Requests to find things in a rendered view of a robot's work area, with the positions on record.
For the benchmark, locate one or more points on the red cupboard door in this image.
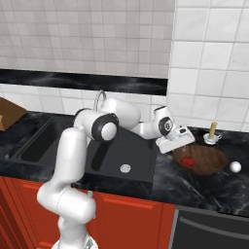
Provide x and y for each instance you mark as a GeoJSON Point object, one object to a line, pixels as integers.
{"type": "Point", "coordinates": [129, 227]}
{"type": "Point", "coordinates": [29, 210]}

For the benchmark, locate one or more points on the red tomato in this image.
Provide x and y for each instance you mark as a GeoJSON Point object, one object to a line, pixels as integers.
{"type": "Point", "coordinates": [188, 162]}

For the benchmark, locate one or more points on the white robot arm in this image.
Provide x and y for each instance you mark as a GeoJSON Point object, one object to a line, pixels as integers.
{"type": "Point", "coordinates": [69, 155]}

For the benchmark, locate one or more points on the brown cardboard box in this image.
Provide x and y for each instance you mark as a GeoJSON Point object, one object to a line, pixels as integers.
{"type": "Point", "coordinates": [8, 115]}

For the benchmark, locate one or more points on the dark grey dishwasher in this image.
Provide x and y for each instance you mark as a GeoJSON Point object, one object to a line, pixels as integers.
{"type": "Point", "coordinates": [210, 231]}

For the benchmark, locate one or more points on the small white ball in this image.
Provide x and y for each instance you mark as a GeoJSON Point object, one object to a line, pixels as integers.
{"type": "Point", "coordinates": [235, 166]}

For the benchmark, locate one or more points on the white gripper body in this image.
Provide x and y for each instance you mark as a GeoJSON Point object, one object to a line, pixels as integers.
{"type": "Point", "coordinates": [175, 142]}

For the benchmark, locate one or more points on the black kitchen sink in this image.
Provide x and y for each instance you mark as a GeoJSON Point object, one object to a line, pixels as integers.
{"type": "Point", "coordinates": [129, 152]}

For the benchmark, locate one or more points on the yellow candle in white holder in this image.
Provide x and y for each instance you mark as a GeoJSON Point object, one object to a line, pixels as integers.
{"type": "Point", "coordinates": [212, 134]}

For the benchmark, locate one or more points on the brown wooden bowl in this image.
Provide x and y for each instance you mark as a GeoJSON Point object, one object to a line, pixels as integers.
{"type": "Point", "coordinates": [210, 159]}

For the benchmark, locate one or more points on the silver curved tap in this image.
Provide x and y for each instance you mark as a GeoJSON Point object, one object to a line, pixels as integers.
{"type": "Point", "coordinates": [99, 97]}

